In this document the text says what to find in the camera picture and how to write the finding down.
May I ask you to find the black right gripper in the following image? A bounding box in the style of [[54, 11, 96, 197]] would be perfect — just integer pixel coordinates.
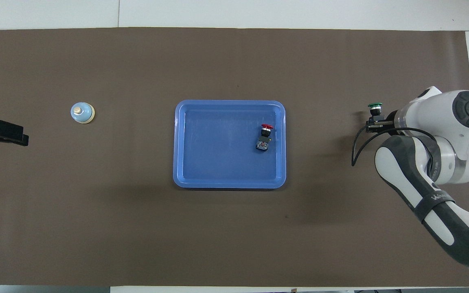
[[366, 109, 399, 133]]

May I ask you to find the red push button switch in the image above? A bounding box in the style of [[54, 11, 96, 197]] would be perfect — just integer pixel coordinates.
[[255, 123, 274, 153]]

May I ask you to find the light blue call bell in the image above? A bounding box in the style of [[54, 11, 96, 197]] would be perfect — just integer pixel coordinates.
[[70, 101, 96, 124]]

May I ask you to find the blue plastic tray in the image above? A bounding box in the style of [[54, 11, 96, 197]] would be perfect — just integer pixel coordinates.
[[173, 100, 287, 189]]

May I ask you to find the brown table mat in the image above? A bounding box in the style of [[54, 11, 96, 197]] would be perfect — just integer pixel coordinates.
[[0, 27, 469, 288]]

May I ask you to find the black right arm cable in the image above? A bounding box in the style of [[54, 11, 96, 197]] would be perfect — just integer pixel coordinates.
[[351, 127, 438, 167]]

